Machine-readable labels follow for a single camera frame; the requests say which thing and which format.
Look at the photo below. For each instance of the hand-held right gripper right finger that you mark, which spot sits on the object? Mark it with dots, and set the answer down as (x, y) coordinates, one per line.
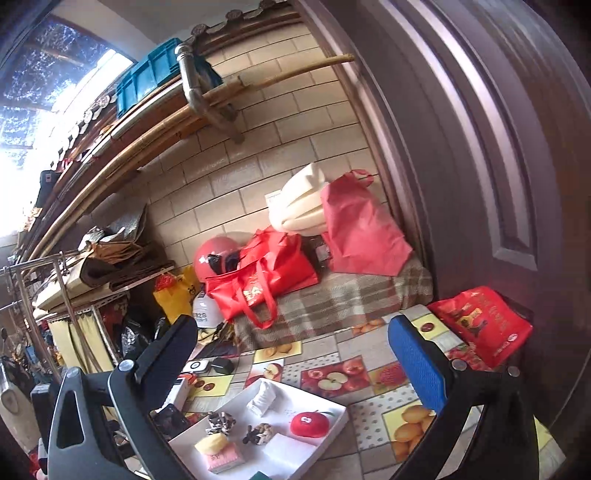
(418, 364)

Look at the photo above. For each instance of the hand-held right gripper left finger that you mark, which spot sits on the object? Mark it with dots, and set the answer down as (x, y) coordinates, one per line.
(166, 350)

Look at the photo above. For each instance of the black plastic bag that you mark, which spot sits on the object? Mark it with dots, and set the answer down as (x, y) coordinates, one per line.
(138, 339)

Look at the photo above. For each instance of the small white device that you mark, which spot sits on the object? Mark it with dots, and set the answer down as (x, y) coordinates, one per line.
(196, 367)

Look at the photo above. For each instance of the white and orange box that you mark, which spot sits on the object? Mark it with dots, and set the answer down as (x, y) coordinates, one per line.
(178, 392)

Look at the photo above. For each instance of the white helmet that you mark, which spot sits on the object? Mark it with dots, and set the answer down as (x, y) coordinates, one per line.
(205, 311)

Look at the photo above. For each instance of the yellow plastic bag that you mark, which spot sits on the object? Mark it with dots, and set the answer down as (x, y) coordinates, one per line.
(178, 295)

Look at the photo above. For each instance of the small black device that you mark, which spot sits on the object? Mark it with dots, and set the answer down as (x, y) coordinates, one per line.
(222, 365)

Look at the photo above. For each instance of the black pouch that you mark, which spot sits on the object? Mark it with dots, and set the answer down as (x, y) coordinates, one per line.
(171, 420)

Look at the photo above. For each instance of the fruit print tablecloth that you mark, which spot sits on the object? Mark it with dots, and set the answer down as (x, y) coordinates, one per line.
(360, 406)

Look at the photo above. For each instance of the red printed gift bag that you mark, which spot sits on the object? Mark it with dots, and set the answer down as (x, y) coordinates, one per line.
(480, 323)

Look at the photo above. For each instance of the yellow curtain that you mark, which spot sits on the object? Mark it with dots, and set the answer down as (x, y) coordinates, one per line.
(78, 341)

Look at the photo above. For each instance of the black and white scrunchie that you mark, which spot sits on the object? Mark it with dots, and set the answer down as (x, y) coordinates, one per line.
(219, 422)

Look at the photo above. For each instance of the stack of brown cardboard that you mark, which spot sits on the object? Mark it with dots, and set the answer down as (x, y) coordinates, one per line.
(120, 258)

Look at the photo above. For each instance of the yellow sponge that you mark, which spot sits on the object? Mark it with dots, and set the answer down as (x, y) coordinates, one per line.
(210, 445)

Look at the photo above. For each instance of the pink helmet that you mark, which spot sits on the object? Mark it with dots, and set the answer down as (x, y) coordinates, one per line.
(217, 258)

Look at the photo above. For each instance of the plaid blanket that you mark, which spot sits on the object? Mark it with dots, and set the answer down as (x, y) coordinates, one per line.
(332, 300)

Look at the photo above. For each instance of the metal shelf rack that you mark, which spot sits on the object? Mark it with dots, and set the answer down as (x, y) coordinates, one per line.
(69, 295)

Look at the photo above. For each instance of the red apple plush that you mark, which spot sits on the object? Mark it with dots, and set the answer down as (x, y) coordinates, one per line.
(309, 422)

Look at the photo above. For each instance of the brown white small toy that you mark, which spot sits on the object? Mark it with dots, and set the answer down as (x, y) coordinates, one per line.
(258, 434)

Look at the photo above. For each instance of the white shallow box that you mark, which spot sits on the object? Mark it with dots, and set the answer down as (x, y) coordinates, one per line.
(277, 415)

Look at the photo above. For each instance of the glossy red tote bag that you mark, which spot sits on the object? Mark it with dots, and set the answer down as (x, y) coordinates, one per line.
(272, 272)

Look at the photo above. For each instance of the plain red non-woven bag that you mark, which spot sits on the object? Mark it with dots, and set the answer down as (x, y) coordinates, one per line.
(360, 230)

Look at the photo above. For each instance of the parked scooter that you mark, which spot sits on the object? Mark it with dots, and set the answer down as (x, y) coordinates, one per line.
(14, 369)

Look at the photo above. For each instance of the green sponge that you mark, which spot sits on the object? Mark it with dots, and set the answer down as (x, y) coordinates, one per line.
(261, 476)

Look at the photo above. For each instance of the cream foam block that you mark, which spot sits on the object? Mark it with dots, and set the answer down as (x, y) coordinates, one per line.
(295, 203)

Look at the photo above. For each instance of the bundle of bamboo poles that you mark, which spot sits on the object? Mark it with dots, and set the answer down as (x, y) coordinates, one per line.
(138, 143)

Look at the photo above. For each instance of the purple metal door leaf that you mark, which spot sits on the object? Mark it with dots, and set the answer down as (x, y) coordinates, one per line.
(485, 138)

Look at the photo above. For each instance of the grey metal pipe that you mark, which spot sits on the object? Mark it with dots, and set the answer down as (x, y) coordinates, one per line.
(194, 92)

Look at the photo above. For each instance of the blue plastic crate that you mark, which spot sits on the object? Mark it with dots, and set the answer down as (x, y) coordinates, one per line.
(147, 74)

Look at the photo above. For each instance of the teal cloth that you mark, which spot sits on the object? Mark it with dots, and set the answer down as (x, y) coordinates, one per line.
(207, 69)

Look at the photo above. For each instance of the single bamboo pole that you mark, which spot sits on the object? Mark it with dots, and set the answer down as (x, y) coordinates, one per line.
(300, 69)

